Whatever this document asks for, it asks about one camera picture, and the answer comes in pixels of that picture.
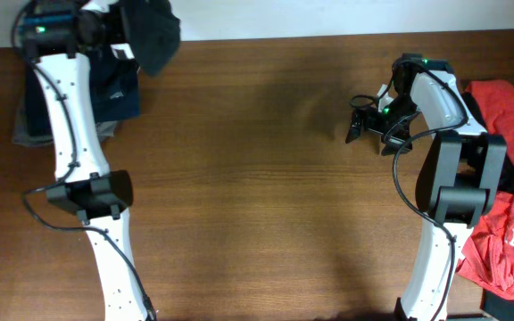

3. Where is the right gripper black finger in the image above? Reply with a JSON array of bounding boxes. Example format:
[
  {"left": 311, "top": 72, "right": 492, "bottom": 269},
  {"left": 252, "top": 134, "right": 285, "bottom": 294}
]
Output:
[
  {"left": 345, "top": 111, "right": 364, "bottom": 144},
  {"left": 380, "top": 143, "right": 412, "bottom": 156}
]

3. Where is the dark green t-shirt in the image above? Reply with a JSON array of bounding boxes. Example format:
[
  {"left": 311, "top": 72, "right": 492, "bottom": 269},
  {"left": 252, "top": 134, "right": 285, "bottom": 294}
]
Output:
[{"left": 120, "top": 0, "right": 181, "bottom": 77}]

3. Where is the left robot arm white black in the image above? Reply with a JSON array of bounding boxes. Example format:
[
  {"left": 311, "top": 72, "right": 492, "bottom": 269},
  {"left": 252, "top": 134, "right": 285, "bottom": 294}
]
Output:
[{"left": 11, "top": 1, "right": 157, "bottom": 320}]

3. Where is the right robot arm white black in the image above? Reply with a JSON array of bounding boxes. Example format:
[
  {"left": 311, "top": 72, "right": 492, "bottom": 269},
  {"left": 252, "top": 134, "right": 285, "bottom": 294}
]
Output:
[{"left": 345, "top": 53, "right": 507, "bottom": 321}]

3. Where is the folded navy blue garment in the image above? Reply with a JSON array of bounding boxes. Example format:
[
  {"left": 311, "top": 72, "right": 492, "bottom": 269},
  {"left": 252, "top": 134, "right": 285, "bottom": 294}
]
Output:
[{"left": 24, "top": 48, "right": 140, "bottom": 136}]

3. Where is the folded grey garment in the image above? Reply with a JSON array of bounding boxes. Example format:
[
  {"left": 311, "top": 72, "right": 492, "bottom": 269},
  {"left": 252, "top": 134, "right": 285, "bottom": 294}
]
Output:
[{"left": 11, "top": 105, "right": 119, "bottom": 148}]

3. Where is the red garment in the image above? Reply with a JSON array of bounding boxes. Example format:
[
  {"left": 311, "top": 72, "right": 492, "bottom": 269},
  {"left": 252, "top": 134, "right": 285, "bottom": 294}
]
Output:
[{"left": 457, "top": 80, "right": 514, "bottom": 300}]

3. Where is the black garment under pile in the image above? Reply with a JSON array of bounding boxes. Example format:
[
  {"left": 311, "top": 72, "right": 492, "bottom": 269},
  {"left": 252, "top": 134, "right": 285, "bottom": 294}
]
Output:
[{"left": 461, "top": 91, "right": 514, "bottom": 321}]

